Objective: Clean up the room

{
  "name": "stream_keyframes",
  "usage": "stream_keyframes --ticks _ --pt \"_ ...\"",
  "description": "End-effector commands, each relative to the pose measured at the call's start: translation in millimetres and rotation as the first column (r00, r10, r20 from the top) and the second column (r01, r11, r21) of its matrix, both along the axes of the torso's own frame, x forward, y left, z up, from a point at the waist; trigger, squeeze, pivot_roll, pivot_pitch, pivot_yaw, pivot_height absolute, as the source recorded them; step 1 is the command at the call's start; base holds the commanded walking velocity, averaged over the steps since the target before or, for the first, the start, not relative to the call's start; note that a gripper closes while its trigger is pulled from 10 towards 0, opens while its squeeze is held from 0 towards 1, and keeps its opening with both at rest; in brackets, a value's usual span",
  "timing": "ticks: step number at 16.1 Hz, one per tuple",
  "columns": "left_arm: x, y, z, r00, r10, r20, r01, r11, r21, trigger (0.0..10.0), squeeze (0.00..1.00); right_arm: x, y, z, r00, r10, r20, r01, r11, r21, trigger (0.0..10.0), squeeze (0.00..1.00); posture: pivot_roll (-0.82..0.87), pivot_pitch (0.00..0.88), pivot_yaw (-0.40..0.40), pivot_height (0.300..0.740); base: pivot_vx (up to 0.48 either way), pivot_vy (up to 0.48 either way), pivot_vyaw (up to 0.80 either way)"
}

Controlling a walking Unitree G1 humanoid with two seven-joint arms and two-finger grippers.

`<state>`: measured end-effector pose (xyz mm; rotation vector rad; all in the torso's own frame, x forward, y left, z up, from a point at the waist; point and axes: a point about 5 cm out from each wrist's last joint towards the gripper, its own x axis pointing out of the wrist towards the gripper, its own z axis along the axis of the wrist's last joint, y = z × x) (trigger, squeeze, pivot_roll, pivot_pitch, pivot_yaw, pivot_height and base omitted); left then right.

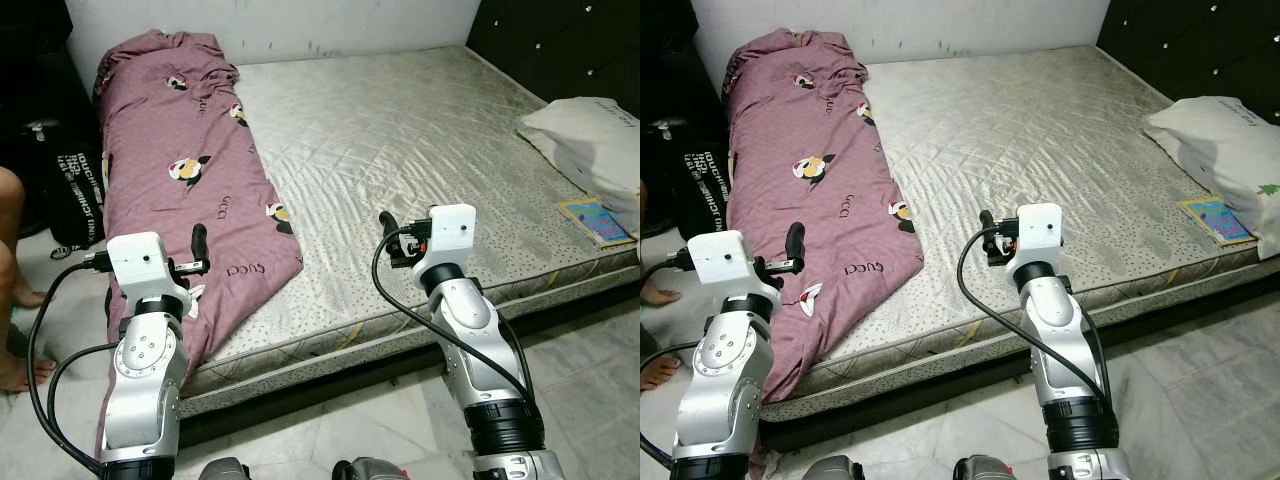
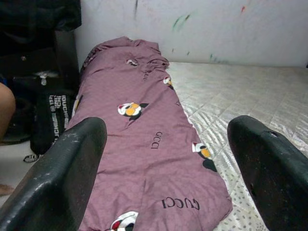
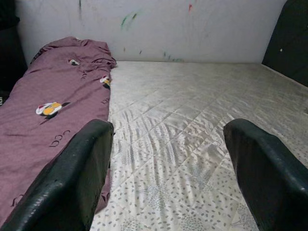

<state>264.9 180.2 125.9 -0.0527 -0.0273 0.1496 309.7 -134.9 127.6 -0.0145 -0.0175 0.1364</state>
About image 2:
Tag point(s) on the black cabinet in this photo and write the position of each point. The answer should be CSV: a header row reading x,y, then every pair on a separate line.
x,y
36,36

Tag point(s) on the purple printed blanket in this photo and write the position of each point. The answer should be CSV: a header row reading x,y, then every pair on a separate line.
x,y
134,156

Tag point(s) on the white quilted mattress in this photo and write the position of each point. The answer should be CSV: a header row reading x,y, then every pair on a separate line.
x,y
240,96

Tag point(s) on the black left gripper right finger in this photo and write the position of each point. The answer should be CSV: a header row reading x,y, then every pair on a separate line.
x,y
274,175

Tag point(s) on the black bag with white letters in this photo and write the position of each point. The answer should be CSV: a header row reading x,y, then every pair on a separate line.
x,y
53,120

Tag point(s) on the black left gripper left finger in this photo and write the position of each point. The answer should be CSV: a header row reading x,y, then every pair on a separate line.
x,y
55,180

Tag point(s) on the person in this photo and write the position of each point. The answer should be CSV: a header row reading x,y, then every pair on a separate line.
x,y
6,110

